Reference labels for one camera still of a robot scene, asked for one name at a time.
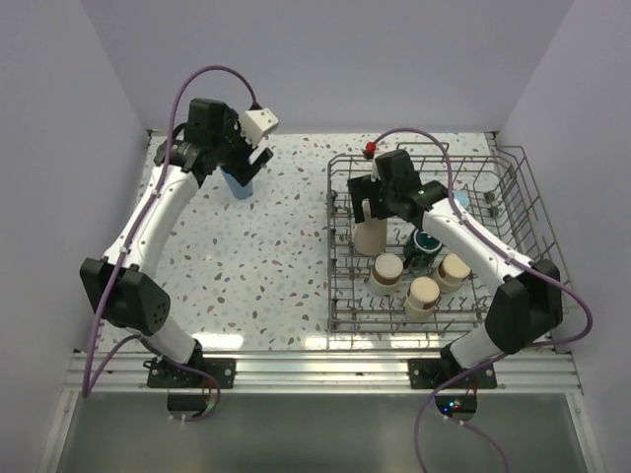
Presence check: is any tall beige cup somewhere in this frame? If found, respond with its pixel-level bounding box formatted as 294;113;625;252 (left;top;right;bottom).
353;200;387;256

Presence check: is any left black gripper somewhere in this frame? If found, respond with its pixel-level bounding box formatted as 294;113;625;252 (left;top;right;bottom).
212;109;272;186

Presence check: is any beige brown cup middle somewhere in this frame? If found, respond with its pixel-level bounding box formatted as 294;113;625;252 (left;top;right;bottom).
403;276;440;320

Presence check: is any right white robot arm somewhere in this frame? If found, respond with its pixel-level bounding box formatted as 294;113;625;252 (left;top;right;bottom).
347;150;563;387

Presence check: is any light blue ceramic mug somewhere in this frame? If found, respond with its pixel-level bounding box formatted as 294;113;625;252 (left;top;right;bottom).
454;190;469;208

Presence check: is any beige brown cup left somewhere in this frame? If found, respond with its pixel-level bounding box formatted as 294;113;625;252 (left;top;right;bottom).
369;253;403;296

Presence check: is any left round controller board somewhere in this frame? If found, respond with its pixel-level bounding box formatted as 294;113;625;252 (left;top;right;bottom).
167;393;212;415

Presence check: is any beige brown cup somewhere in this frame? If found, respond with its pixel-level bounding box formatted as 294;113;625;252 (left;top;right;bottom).
403;276;440;320
432;252;471;293
369;253;403;296

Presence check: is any blue plastic cup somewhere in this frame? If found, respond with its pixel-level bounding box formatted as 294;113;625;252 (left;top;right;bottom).
221;169;253;200

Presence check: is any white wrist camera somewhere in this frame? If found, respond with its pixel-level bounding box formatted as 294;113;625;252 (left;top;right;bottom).
239;107;280;148
363;141;380;181

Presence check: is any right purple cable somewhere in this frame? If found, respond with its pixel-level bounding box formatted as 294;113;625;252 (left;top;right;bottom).
374;127;595;473

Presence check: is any purple cable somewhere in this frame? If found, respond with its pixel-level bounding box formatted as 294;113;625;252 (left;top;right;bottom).
374;127;595;473
81;64;259;398

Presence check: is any aluminium mounting rail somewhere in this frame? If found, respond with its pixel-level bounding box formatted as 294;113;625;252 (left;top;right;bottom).
61;350;580;394

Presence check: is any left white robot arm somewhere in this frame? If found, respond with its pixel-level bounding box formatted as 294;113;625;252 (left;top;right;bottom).
80;99;279;387

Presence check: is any dark green mug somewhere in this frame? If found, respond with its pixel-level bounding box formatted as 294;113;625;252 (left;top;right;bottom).
403;229;443;269

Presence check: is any right round controller board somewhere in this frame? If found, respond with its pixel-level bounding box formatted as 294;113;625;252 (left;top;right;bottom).
435;394;478;422

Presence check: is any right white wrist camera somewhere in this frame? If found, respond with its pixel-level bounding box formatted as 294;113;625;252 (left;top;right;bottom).
363;141;380;181

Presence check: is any grey wire dish rack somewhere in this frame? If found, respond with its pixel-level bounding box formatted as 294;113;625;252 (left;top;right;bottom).
326;148;571;346

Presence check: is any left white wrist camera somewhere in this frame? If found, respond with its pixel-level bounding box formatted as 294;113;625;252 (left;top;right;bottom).
239;107;280;148

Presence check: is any beige brown cup right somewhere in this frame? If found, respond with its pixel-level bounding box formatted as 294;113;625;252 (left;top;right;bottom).
432;252;471;293

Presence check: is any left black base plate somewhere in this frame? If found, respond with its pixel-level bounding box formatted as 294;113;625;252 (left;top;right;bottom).
143;352;237;389

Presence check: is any round controller board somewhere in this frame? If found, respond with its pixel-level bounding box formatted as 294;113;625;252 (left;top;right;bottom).
167;393;212;415
435;394;478;422

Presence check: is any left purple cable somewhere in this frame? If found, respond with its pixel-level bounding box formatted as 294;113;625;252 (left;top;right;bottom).
81;64;259;398

